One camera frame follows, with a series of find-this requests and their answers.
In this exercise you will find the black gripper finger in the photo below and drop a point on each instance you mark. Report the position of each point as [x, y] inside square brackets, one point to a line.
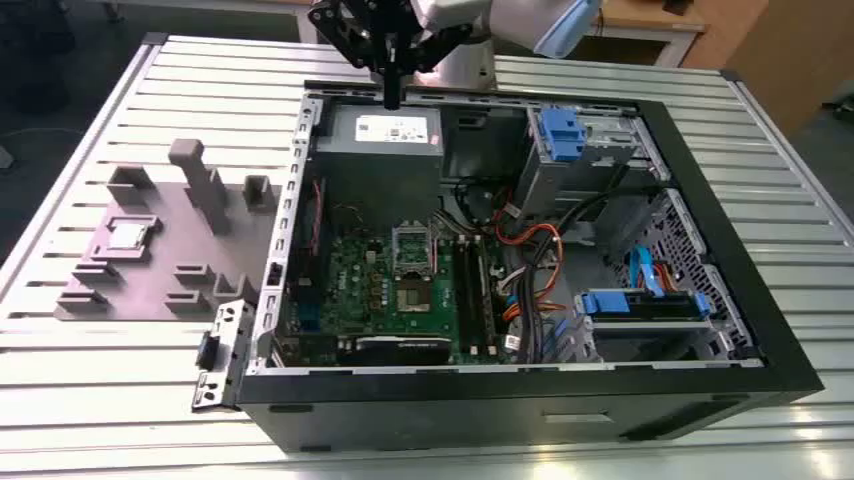
[440, 47]
[336, 35]

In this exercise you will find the silver CPU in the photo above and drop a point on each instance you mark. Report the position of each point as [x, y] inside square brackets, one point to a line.
[127, 236]

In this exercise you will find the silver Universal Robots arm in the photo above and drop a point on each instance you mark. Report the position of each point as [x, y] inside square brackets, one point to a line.
[467, 65]

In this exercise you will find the blue plastic drive carrier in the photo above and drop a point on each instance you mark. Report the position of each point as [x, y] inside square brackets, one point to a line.
[563, 132]

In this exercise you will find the grey power supply unit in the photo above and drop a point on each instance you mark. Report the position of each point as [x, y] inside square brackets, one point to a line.
[380, 175]

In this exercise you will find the tall silver drive cage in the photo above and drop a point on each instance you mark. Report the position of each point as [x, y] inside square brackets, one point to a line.
[554, 180]

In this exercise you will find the black RAM slot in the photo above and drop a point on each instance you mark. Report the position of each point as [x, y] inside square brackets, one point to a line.
[480, 290]
[469, 290]
[487, 290]
[463, 290]

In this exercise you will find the grey parts rack plate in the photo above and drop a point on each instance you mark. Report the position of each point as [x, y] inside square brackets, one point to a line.
[173, 250]

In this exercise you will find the wooden cabinet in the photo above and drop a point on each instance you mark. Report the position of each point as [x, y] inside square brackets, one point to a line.
[787, 50]

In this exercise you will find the green motherboard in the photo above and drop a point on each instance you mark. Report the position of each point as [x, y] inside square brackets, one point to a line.
[443, 325]

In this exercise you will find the blue board connector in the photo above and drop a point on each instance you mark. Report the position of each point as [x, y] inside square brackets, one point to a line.
[311, 318]

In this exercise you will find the hard disk in blue carrier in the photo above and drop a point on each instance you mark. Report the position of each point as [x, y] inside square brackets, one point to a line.
[607, 302]

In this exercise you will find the black graphics card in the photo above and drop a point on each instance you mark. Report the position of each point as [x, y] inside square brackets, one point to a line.
[393, 350]

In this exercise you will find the low silver disk bay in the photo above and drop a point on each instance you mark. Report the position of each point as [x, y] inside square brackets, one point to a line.
[643, 326]

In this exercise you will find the black open PC case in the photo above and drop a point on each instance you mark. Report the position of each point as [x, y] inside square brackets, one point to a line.
[467, 415]

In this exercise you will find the wooden desk white frame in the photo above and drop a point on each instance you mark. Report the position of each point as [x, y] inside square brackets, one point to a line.
[654, 17]

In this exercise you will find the grey rear slot bracket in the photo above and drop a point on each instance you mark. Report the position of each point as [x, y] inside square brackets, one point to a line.
[229, 320]

